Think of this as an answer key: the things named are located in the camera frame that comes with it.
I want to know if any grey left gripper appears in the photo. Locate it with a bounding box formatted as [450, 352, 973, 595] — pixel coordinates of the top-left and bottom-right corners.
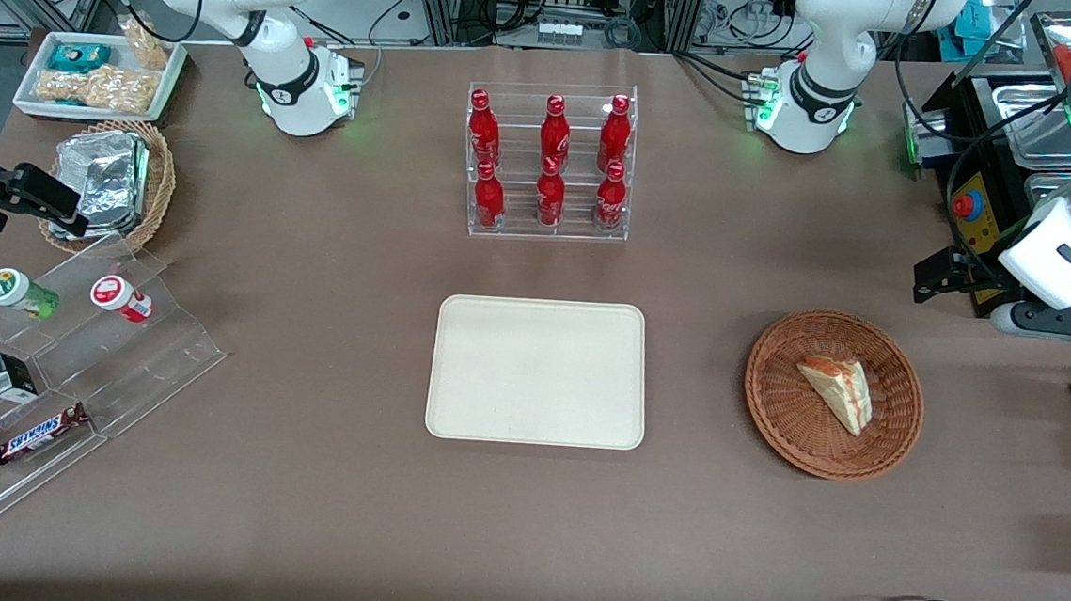
[908, 241, 1071, 341]

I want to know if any triangular sandwich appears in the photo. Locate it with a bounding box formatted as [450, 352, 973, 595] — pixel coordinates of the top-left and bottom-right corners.
[791, 353, 875, 439]

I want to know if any light wicker basket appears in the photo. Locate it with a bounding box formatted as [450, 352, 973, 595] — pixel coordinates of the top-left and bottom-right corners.
[36, 113, 181, 262]

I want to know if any steel tray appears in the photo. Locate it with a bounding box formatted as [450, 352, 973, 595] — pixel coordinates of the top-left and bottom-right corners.
[1025, 7, 1071, 90]
[986, 78, 1071, 175]

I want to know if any white rectangular snack tray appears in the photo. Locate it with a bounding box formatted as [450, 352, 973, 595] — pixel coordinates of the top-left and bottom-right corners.
[10, 25, 190, 130]

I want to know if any round brown wicker basket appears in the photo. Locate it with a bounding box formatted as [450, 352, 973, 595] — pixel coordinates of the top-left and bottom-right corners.
[737, 303, 930, 486]

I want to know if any cream plastic tray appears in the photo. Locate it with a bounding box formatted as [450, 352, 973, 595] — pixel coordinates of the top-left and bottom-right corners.
[425, 291, 654, 453]

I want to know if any yellow emergency stop box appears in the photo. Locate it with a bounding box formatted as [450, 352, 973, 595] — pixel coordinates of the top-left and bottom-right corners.
[946, 167, 1005, 261]

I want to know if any black equipment stand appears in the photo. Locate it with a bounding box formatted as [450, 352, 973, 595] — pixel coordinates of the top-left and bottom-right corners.
[906, 70, 1071, 325]

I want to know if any green yogurt cup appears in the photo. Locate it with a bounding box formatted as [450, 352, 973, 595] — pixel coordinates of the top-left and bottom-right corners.
[0, 267, 63, 323]

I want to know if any aluminium foil container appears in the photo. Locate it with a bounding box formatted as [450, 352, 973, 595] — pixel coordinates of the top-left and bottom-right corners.
[47, 125, 153, 246]

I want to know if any large clear nut snack bag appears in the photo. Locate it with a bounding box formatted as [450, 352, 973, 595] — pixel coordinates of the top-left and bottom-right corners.
[34, 60, 160, 116]

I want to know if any red yogurt cup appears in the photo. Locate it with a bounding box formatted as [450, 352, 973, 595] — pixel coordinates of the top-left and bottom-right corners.
[87, 272, 157, 324]

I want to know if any teal snack packet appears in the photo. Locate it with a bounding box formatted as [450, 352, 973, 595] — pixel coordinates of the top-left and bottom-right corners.
[48, 40, 113, 76]

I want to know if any small black box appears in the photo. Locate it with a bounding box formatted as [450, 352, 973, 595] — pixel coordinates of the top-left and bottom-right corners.
[0, 352, 43, 404]

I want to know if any clear acrylic stepped shelf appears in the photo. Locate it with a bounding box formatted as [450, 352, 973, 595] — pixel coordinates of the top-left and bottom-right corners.
[0, 225, 236, 577]

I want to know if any small clear nut snack bag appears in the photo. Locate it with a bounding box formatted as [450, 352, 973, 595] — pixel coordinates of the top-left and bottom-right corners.
[116, 14, 175, 72]

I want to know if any Snickers chocolate bar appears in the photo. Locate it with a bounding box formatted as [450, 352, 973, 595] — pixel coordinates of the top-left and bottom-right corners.
[0, 396, 93, 473]

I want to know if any red cola bottle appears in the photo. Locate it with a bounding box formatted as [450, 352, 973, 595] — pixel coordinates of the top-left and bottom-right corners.
[593, 159, 630, 233]
[533, 155, 569, 229]
[465, 87, 504, 168]
[596, 93, 635, 174]
[471, 161, 509, 233]
[537, 94, 575, 174]

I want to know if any clear acrylic bottle rack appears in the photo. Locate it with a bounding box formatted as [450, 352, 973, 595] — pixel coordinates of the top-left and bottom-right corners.
[457, 74, 640, 247]

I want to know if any white power strip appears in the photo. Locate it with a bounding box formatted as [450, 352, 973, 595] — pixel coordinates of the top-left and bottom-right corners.
[535, 19, 584, 46]

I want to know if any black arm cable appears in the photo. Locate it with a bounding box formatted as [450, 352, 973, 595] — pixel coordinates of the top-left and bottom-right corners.
[880, 0, 1071, 282]

